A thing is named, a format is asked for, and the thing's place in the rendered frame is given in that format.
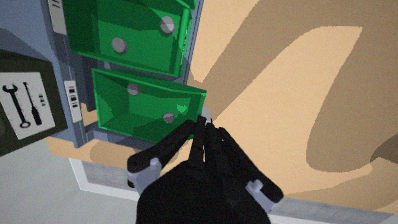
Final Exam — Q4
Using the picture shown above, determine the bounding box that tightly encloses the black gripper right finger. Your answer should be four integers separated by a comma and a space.
204, 108, 284, 215

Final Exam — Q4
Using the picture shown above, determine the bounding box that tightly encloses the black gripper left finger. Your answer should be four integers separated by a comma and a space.
127, 107, 207, 200

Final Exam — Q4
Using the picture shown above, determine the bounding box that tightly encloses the dark blue metal shelf rack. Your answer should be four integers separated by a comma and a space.
0, 0, 204, 150

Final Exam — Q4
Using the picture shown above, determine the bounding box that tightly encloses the dark green tool case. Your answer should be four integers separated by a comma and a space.
0, 49, 68, 157

